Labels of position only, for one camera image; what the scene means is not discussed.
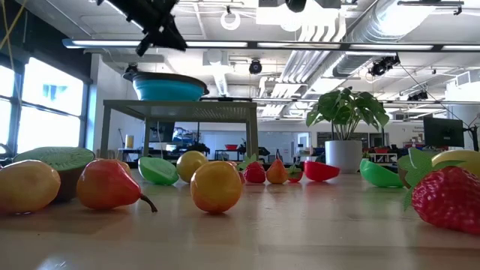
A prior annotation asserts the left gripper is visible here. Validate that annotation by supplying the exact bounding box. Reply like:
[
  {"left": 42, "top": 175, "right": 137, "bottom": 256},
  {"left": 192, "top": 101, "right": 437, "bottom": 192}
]
[{"left": 106, "top": 0, "right": 188, "bottom": 57}]

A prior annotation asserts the blue collapsible colander grey rim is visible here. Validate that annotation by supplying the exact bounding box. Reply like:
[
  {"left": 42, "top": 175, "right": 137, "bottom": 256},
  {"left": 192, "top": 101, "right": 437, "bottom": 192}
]
[{"left": 122, "top": 70, "right": 210, "bottom": 102}]

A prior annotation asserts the black-handled kitchen knife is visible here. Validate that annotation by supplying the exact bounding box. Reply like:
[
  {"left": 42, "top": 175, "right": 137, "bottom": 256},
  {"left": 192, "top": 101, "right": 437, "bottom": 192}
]
[{"left": 199, "top": 96, "right": 253, "bottom": 103}]

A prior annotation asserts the yellow plastic lemon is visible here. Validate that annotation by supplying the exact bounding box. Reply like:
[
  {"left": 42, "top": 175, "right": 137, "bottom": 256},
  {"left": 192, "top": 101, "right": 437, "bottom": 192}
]
[
  {"left": 175, "top": 150, "right": 209, "bottom": 185},
  {"left": 430, "top": 149, "right": 480, "bottom": 177}
]

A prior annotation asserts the green plastic fruit half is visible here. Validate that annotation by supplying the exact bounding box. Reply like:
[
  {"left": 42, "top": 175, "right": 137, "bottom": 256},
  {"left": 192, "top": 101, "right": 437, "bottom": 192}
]
[
  {"left": 137, "top": 156, "right": 180, "bottom": 186},
  {"left": 359, "top": 158, "right": 405, "bottom": 189}
]

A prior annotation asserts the small orange plastic fruit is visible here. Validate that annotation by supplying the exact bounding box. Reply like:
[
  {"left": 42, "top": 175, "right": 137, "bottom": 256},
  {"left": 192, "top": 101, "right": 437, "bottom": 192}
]
[{"left": 0, "top": 159, "right": 62, "bottom": 215}]

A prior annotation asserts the linear ceiling light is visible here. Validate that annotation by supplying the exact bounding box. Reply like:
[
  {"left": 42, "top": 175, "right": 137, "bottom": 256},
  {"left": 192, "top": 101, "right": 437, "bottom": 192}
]
[{"left": 61, "top": 38, "right": 480, "bottom": 53}]

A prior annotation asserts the green perforated metal riser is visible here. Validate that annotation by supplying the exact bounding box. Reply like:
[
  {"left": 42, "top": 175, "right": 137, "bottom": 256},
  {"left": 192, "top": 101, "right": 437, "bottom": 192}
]
[{"left": 99, "top": 98, "right": 260, "bottom": 161}]

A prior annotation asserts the orange plastic pear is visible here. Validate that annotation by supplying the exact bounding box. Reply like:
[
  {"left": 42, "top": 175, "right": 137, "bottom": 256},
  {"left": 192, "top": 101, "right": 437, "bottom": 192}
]
[
  {"left": 190, "top": 160, "right": 244, "bottom": 215},
  {"left": 76, "top": 158, "right": 159, "bottom": 214},
  {"left": 265, "top": 148, "right": 289, "bottom": 185}
]

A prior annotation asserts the plastic kiwi half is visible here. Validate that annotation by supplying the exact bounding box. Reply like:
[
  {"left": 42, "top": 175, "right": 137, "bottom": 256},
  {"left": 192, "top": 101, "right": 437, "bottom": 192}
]
[
  {"left": 13, "top": 146, "right": 97, "bottom": 203},
  {"left": 397, "top": 164, "right": 413, "bottom": 190}
]

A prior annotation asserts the potted monstera plant white pot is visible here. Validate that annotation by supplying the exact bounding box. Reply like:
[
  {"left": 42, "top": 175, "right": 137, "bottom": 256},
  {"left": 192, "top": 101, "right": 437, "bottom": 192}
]
[{"left": 305, "top": 85, "right": 391, "bottom": 174}]

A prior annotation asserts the black ceiling-mounted device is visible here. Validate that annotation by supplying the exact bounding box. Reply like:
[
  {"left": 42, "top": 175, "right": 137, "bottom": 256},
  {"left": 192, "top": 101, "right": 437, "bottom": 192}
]
[{"left": 369, "top": 55, "right": 401, "bottom": 78}]

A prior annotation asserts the black computer monitor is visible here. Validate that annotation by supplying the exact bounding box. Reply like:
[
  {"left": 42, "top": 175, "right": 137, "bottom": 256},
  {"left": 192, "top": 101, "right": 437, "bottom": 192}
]
[{"left": 423, "top": 116, "right": 465, "bottom": 149}]

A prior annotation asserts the black window frame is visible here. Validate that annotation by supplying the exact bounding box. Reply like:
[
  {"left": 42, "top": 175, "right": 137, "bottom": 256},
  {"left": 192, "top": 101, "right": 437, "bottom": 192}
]
[{"left": 0, "top": 48, "right": 94, "bottom": 157}]

